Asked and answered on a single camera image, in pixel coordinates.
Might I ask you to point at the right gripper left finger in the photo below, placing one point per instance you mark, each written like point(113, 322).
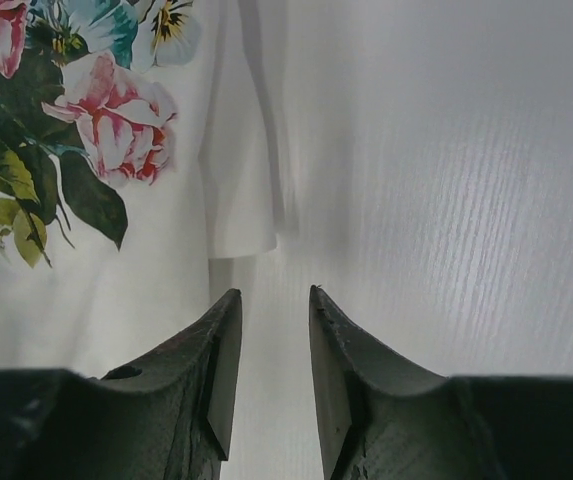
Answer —
point(165, 415)

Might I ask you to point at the white floral print t-shirt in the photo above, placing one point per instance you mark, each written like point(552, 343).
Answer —
point(133, 153)

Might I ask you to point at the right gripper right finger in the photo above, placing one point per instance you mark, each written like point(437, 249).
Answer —
point(382, 416)

